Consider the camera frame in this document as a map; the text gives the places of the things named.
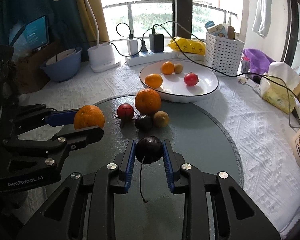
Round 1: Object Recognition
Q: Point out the milk carton in basket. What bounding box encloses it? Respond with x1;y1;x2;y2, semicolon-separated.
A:
208;23;228;38

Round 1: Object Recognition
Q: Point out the white power strip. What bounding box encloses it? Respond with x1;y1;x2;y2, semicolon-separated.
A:
125;51;177;67

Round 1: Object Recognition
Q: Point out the brown kiwi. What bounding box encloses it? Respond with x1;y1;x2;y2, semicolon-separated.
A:
153;111;170;127
174;63;183;74

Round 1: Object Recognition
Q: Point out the black charger adapter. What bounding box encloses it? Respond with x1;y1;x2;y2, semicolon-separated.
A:
149;28;164;53

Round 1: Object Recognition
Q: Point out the blue bowl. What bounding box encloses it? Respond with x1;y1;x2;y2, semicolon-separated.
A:
40;47;82;82

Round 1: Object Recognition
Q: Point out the tangerine at plate front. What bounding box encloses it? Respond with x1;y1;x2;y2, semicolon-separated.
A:
145;73;163;89

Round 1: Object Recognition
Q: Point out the dark plum with stem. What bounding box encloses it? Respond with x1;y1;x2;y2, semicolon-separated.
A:
135;136;164;203

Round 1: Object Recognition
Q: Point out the white charger adapter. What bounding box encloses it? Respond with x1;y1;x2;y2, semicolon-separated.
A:
127;34;139;56

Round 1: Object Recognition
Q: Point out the white desk lamp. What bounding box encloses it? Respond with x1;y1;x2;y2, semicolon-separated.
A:
54;0;120;73

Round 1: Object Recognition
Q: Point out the large orange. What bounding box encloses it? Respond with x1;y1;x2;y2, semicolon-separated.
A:
74;105;106;129

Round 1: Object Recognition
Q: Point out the red tomato on plate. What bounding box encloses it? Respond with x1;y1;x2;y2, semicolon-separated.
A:
184;73;199;87

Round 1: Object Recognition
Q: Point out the orange on mat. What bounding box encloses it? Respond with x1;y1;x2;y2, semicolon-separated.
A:
135;88;161;115

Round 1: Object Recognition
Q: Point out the tablet screen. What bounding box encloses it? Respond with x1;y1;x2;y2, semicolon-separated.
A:
9;15;49;53

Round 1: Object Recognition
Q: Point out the hanging grey garment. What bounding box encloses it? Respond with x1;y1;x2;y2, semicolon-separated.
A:
252;0;272;38

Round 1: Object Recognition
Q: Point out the purple cloth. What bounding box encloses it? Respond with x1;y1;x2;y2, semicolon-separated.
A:
243;48;275;74

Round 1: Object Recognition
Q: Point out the yellow snack bag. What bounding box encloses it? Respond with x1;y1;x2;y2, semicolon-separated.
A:
167;36;205;55

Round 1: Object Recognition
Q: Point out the grey round mat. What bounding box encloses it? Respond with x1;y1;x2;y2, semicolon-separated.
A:
61;95;243;239

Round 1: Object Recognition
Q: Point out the yellow tissue pack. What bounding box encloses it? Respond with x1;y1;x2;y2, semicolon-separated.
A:
260;62;300;114

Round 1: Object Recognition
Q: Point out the white round plate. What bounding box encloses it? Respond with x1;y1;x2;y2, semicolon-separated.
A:
139;60;219;103

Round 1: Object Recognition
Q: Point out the long black cable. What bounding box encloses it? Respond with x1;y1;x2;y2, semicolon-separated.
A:
142;21;300;120

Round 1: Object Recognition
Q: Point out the small orange tangerine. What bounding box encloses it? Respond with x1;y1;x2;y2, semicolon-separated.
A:
160;61;174;75

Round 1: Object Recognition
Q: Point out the red cherry tomato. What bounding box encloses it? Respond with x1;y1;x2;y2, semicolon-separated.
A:
116;103;135;120

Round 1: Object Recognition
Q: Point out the dark plum on mat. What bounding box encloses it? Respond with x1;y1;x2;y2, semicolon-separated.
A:
134;114;153;131

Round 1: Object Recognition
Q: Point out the red white small box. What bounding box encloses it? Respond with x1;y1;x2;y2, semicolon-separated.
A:
241;56;250;73

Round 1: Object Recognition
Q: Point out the white perforated basket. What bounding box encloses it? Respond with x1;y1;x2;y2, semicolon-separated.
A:
204;33;244;75

